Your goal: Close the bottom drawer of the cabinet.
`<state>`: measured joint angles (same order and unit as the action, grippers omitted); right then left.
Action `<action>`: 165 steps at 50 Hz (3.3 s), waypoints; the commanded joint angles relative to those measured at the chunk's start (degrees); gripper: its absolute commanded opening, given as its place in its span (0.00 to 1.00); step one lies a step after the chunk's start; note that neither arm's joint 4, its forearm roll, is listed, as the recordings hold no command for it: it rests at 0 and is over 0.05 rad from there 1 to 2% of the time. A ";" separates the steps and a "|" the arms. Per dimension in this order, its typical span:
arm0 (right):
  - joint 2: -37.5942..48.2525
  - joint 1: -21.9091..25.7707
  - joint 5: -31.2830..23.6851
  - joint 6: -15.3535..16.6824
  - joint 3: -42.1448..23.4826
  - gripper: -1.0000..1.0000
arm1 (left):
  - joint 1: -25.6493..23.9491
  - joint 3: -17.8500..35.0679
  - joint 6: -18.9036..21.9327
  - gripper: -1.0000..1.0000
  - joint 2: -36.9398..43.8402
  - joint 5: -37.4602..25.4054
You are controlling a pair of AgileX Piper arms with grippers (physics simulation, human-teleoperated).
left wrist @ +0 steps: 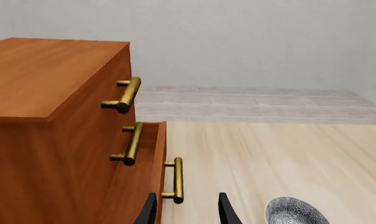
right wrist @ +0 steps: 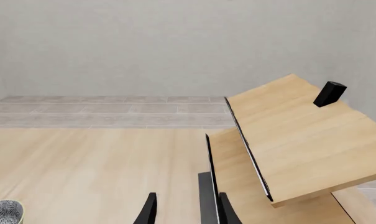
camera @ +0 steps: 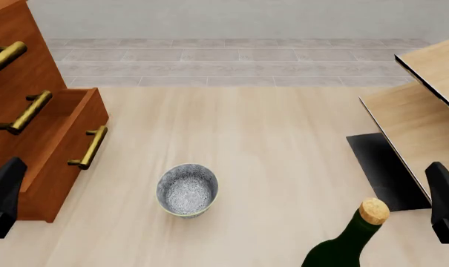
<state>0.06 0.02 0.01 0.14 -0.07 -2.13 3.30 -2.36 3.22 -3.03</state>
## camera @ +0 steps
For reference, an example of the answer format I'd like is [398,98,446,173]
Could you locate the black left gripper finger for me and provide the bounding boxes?
[0,156,28,214]

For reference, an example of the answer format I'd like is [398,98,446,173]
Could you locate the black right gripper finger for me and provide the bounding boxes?
[425,161,449,225]

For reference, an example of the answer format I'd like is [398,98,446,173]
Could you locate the wooden drawer, open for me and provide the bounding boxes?
[15,87,111,224]

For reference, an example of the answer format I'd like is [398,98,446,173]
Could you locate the wooden drawer, closed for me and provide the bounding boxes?
[0,58,68,168]

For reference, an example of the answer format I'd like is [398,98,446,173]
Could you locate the wooden cabinet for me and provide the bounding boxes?
[0,0,68,90]

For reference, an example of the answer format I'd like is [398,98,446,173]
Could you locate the pale wooden shelf, black panel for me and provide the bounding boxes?
[345,35,449,213]

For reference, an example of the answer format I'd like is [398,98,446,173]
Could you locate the dark green corked bottle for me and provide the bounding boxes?
[301,197,391,267]

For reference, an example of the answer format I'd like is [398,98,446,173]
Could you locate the blue-white patterned bowl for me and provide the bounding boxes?
[156,162,220,220]

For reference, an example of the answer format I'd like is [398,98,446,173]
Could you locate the brass drawer handle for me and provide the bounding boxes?
[0,89,54,136]
[0,40,28,80]
[67,125,109,171]

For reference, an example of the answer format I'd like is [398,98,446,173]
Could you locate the wooden drawer, largest handle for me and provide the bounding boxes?
[0,7,55,108]

